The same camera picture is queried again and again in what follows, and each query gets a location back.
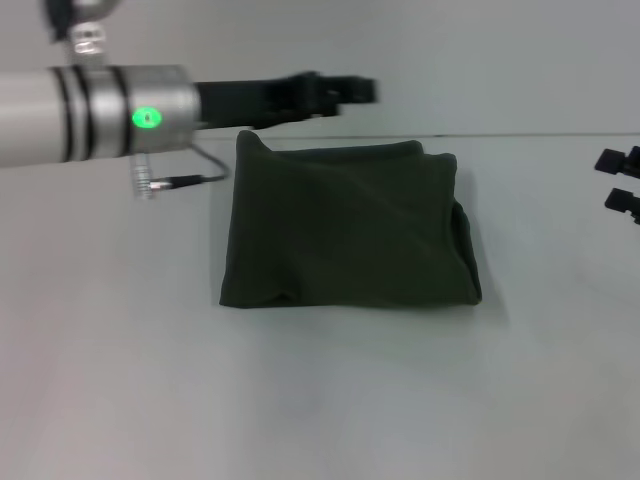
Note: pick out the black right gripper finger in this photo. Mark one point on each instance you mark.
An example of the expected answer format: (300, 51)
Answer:
(622, 202)
(617, 162)

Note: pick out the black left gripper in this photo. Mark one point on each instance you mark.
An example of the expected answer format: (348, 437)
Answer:
(260, 102)

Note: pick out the dark green shirt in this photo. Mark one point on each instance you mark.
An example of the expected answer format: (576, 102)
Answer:
(350, 225)

